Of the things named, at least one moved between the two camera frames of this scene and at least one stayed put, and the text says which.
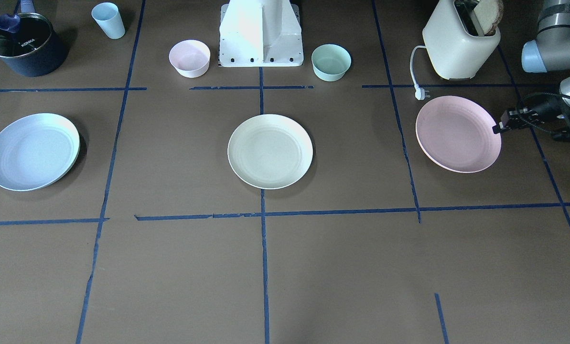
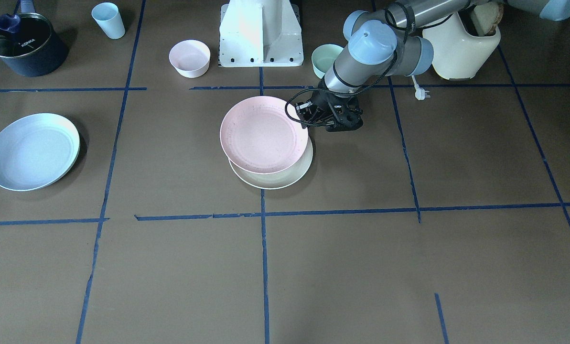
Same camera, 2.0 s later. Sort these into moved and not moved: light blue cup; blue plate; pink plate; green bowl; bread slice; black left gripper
Moved: pink plate; black left gripper
Not moved: bread slice; blue plate; light blue cup; green bowl
